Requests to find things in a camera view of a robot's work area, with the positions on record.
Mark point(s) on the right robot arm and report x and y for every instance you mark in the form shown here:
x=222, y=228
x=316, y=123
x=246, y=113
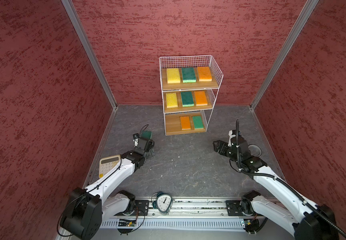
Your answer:
x=299, y=216

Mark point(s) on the left circuit board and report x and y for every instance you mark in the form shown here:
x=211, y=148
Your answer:
x=127, y=223

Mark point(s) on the yellow sponge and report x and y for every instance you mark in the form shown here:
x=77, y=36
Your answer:
x=171, y=100
x=173, y=76

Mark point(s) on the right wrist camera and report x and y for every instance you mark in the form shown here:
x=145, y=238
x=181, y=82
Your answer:
x=232, y=134

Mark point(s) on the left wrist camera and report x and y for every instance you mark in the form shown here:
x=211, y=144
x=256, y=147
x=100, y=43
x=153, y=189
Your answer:
x=136, y=137

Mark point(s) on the circuit board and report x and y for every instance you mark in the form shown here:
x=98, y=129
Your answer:
x=127, y=223
x=251, y=226

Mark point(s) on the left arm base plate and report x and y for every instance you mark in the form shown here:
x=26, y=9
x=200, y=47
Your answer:
x=142, y=206

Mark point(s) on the orange sponge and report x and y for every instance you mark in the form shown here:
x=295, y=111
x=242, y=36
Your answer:
x=185, y=123
x=204, y=74
x=201, y=98

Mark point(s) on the white wire wooden shelf rack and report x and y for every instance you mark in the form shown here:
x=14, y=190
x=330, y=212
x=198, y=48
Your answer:
x=190, y=86

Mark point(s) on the green analog clock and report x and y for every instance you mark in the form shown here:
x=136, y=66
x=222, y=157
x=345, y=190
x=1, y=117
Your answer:
x=162, y=202

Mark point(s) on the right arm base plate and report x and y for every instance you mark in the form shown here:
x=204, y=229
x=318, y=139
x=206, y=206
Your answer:
x=236, y=207

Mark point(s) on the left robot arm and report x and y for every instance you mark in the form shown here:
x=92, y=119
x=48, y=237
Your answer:
x=87, y=208

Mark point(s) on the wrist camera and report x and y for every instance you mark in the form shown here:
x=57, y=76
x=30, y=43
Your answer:
x=232, y=134
x=136, y=137

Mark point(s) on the dark green sponge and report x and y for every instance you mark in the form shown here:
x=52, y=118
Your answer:
x=187, y=99
x=146, y=135
x=189, y=75

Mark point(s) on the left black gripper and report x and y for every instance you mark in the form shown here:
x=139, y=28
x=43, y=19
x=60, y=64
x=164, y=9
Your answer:
x=151, y=152

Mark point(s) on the light green sponge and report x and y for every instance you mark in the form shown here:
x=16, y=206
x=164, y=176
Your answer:
x=198, y=122

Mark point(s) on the right circuit board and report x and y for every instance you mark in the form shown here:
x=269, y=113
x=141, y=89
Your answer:
x=251, y=226

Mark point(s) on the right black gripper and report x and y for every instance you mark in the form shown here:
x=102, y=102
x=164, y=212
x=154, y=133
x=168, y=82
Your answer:
x=224, y=145

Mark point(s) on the cream calculator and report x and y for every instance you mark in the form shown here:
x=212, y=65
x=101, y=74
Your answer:
x=107, y=164

